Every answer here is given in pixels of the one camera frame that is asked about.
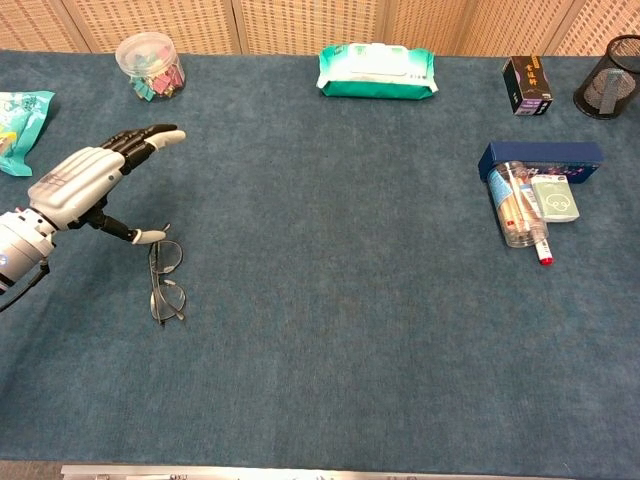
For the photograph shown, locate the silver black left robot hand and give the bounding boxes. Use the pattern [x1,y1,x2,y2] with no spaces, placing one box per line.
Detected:
[28,123,187,246]

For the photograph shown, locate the thin black metal eyeglasses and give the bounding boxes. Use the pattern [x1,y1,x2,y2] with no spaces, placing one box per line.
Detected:
[148,223,188,326]

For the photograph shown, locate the teal snack bag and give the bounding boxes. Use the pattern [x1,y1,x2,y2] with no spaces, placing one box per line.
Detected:
[0,90,56,178]

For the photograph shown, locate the clear jar of binder clips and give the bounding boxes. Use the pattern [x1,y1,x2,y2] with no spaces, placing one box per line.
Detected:
[115,32,187,103]

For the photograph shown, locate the woven rattan folding screen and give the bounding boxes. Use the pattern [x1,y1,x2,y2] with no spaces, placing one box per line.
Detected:
[0,0,640,57]

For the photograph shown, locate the green white wet wipes pack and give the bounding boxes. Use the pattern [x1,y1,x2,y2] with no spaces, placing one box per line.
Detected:
[315,42,439,99]

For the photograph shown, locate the clear plastic jar with tubes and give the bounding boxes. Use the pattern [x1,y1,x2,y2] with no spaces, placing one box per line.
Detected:
[486,160,550,250]

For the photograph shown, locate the black purple carton box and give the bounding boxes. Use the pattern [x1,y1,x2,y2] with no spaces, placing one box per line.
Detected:
[502,55,554,117]

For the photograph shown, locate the long navy blue box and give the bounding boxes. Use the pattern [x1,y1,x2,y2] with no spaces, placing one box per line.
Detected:
[477,140,605,186]

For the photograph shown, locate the white tube with red cap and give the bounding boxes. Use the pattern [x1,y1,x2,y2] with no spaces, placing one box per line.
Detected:
[533,238,555,268]

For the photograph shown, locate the pale green card pack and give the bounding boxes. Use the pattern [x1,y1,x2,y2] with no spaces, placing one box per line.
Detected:
[529,175,582,224]

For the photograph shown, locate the black mesh pen holder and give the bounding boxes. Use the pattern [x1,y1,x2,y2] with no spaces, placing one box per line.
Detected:
[572,34,640,121]

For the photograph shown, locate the grey strip in mesh holder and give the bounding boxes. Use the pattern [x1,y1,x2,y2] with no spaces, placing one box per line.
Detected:
[597,69,627,114]

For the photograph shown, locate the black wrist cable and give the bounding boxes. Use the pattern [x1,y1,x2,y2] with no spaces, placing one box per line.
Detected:
[0,262,51,314]

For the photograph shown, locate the aluminium rail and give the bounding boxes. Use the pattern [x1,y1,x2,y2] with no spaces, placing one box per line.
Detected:
[60,464,576,480]

